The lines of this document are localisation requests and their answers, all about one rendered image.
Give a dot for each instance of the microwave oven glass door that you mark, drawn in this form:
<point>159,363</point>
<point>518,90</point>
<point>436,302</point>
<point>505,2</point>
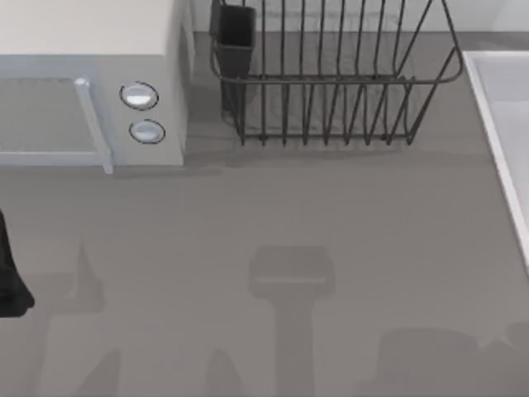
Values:
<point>45,120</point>

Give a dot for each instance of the small silver microwave knob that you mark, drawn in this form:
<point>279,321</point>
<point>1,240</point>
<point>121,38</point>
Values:
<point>146,131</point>

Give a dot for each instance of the pale microwave oven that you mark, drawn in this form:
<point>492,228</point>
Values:
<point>124,33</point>

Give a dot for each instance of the black cutlery holder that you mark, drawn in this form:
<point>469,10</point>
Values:
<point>233,37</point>

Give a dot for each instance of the large silver microwave knob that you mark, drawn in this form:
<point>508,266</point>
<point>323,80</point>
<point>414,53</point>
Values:
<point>139,96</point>

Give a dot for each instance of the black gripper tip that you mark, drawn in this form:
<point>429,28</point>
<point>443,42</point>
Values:
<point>10,285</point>

